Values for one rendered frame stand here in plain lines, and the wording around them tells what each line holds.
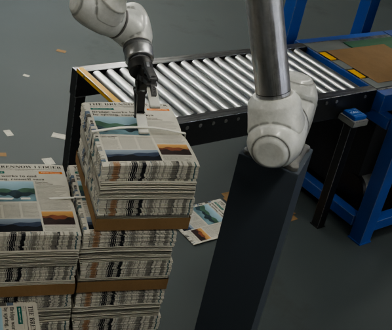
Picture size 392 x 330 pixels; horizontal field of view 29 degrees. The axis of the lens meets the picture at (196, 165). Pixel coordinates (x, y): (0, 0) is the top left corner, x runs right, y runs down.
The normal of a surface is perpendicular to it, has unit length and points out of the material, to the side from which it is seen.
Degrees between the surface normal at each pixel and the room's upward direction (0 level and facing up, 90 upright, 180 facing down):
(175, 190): 90
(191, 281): 0
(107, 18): 104
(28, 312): 4
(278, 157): 96
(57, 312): 90
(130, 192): 90
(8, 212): 1
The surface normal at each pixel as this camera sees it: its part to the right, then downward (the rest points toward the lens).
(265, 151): -0.25, 0.55
